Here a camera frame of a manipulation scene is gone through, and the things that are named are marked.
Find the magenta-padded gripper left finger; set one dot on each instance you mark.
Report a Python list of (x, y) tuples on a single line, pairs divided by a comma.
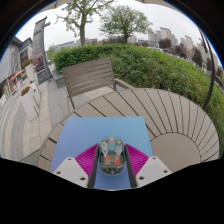
[(87, 159)]

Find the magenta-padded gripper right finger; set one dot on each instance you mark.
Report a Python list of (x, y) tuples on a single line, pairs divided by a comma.
[(136, 159)]

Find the teal translucent computer mouse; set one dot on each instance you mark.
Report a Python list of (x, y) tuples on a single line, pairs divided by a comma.
[(112, 156)]

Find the blue rectangular mouse pad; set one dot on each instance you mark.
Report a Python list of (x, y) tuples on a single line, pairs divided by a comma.
[(100, 130)]

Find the low white flower planter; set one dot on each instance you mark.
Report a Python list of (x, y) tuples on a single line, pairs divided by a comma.
[(29, 103)]

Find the brown slatted outdoor chair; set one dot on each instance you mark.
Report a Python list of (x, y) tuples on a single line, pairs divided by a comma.
[(88, 78)]

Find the tall white flower planter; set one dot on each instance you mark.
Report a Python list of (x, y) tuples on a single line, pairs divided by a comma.
[(29, 71)]

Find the dark curved parasol pole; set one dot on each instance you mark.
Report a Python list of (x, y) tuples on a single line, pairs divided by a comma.
[(210, 73)]

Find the grey shopfront building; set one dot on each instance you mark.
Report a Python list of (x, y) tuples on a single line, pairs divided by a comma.
[(11, 63)]

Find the tall grey sign pillar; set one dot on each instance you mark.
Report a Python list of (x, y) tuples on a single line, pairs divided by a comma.
[(39, 46)]

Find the distant apartment buildings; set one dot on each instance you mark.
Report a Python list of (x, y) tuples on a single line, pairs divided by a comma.
[(186, 43)]

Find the thin-crowned tree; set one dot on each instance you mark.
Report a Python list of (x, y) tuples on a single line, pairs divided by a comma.
[(82, 30)]

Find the round-crowned tree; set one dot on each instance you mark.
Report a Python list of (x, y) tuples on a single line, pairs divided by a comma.
[(125, 25)]

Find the beige parasol canopy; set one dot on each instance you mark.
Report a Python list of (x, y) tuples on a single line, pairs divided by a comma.
[(50, 5)]

